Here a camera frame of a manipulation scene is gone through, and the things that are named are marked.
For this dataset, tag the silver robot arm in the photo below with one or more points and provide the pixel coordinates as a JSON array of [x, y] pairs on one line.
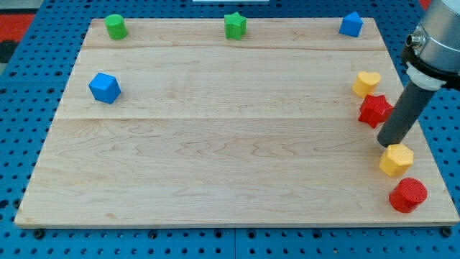
[[431, 51]]

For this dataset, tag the green star block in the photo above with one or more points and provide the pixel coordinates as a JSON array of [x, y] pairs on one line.
[[235, 26]]

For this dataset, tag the yellow heart block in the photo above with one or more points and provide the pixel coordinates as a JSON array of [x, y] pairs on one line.
[[365, 83]]

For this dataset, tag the red star block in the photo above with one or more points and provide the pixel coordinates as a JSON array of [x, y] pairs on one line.
[[374, 110]]

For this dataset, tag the light wooden board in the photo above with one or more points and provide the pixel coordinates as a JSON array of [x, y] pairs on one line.
[[209, 132]]

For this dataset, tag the blue cube block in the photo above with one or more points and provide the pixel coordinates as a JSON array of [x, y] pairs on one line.
[[104, 88]]

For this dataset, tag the green cylinder block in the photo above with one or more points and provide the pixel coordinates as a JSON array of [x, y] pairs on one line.
[[115, 26]]

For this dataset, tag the blue pentagon block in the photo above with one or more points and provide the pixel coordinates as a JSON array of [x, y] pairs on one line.
[[351, 25]]

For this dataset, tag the yellow hexagon block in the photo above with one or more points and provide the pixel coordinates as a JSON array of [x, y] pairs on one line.
[[396, 160]]

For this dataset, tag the red cylinder block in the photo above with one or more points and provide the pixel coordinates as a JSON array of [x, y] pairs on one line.
[[408, 195]]

